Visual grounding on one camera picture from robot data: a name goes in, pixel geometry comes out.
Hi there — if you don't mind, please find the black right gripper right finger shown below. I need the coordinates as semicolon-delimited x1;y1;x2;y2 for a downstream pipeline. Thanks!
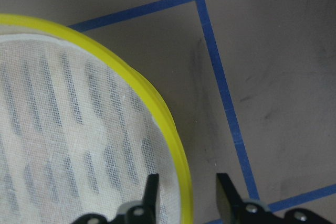
216;173;243;221

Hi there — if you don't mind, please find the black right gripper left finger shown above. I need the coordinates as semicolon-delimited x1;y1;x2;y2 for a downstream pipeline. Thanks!
142;174;160;216

